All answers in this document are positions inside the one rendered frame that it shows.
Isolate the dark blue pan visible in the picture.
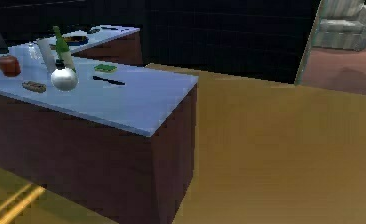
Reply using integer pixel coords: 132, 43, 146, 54
62, 35, 90, 47

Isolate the silver round kettle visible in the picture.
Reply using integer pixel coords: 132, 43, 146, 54
50, 59, 79, 92

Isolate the green sponge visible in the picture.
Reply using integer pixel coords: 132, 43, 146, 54
93, 63, 119, 74

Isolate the grey striped armchair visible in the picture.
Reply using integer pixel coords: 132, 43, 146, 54
312, 0, 366, 52

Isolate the black knife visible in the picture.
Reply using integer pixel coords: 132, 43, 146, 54
92, 75, 126, 87

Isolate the clear glass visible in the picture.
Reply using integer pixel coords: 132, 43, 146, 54
26, 43, 41, 61

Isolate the brown counter with pale top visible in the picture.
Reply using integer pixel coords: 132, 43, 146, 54
0, 42, 200, 224

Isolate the brown cabinet with pale top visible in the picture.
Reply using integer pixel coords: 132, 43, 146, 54
34, 24, 144, 67

